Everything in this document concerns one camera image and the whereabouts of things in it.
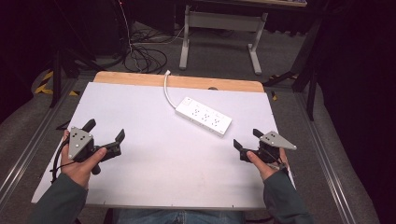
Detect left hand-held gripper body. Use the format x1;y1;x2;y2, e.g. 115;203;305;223
67;126;108;175

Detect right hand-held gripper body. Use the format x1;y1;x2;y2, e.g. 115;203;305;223
239;131;298;164

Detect person's left hand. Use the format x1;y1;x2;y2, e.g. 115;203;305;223
60;130;108;189

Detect person's right hand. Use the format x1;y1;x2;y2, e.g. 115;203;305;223
246;147;290;182

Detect white power strip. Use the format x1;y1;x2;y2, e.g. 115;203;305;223
175;96;233;138

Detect white board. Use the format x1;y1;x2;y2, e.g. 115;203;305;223
31;81;296;210

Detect yellow black floor tape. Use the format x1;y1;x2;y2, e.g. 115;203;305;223
34;70;80;97

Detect black metal stand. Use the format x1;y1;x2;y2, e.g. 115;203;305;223
49;0;105;109
262;13;323;121

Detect person's legs in jeans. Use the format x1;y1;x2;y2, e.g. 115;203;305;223
111;208;248;224

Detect wooden desk top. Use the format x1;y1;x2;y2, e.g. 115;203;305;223
199;0;308;8

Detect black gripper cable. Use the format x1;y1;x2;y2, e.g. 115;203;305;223
50;137;70;185

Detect metal floor rail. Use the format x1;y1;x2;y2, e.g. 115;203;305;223
0;77;79;202
292;92;354;224

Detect white power strip cable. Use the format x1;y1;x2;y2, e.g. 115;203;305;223
163;69;178;110

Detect black floor cables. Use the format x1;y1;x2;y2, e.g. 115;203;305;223
121;27;169;75

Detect red cable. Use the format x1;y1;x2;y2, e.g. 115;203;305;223
117;0;133;50

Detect white metal desk frame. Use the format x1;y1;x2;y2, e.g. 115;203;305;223
178;4;269;76

